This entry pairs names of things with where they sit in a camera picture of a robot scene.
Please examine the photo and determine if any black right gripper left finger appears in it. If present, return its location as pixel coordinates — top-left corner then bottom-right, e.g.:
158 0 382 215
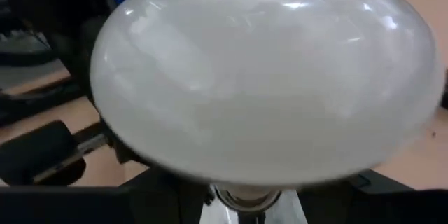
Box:
0 167 211 224

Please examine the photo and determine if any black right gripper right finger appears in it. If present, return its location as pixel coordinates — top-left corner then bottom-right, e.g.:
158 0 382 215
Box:
296 169 448 224

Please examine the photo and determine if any metal lamp socket base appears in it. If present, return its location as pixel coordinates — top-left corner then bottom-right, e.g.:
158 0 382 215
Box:
198 181 309 224

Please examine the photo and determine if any white lightbulb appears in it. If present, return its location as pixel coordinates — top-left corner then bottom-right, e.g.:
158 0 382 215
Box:
89 0 446 187

